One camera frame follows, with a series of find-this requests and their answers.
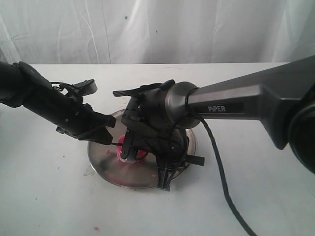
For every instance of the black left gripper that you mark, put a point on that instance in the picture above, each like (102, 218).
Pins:
(71, 116)

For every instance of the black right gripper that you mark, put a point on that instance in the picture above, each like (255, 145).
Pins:
(169, 145)

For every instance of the pink play dough lump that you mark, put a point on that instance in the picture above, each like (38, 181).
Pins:
(140, 153)

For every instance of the black knife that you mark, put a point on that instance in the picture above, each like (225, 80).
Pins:
(128, 152)

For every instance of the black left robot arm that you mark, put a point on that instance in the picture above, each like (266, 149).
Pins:
(19, 80)

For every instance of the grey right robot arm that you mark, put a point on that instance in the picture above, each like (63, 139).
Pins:
(281, 98)

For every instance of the round stainless steel plate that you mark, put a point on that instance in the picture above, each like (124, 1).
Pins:
(140, 175)

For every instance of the white plastic backdrop sheet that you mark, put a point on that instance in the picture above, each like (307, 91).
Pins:
(156, 31)

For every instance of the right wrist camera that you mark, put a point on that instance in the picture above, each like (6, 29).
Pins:
(131, 93)

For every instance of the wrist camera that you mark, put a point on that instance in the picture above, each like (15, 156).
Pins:
(85, 88)
(131, 93)

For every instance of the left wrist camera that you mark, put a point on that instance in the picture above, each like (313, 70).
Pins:
(85, 88)

